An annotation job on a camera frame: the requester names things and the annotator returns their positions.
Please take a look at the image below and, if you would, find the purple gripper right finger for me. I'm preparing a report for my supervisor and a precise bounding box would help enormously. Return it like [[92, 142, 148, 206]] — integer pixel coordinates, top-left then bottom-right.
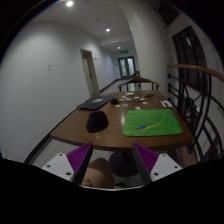
[[131, 142, 184, 186]]

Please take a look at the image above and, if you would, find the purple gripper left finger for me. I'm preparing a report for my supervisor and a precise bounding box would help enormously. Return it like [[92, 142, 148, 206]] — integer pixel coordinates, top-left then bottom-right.
[[41, 142, 94, 186]]

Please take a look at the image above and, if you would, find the green mouse pad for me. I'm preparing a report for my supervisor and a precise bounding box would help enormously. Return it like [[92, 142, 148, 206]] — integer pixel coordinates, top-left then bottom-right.
[[123, 109, 183, 137]]

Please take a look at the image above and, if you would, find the black computer mouse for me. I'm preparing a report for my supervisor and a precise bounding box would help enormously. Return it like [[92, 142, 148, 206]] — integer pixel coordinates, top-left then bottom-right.
[[86, 111, 109, 133]]

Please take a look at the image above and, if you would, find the brown round stool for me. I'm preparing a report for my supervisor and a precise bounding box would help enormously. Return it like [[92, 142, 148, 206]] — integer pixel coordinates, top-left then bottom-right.
[[82, 158, 115, 189]]

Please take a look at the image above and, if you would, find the brown wooden table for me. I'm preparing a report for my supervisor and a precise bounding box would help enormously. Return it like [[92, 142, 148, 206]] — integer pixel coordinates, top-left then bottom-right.
[[50, 90, 194, 152]]

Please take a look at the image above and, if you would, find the black laptop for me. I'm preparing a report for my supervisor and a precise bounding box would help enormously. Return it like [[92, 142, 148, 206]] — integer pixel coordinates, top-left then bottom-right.
[[78, 96, 113, 111]]

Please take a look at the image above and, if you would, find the white paper card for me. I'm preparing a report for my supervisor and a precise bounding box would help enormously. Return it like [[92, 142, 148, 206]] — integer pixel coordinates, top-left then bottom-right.
[[160, 100, 172, 107]]

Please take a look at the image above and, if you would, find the small black box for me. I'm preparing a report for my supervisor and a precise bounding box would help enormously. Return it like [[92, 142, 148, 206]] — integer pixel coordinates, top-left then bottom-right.
[[111, 98, 119, 105]]

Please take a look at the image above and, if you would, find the wooden chair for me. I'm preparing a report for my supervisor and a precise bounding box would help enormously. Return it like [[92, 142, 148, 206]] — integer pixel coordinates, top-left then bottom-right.
[[117, 76, 161, 93]]

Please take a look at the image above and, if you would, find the black metal railing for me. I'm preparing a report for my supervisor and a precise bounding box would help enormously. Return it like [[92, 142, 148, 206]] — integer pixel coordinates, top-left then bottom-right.
[[168, 64, 224, 163]]

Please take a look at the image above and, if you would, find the glass double door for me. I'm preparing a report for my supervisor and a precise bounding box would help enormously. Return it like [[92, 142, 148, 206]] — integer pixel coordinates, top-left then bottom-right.
[[118, 56, 136, 79]]

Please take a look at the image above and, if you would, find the white doorway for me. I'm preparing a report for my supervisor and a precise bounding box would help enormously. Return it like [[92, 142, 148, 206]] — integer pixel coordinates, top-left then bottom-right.
[[81, 49, 100, 96]]

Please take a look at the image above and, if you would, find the dark window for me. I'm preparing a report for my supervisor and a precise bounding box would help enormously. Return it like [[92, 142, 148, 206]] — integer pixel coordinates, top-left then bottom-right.
[[173, 26, 208, 91]]

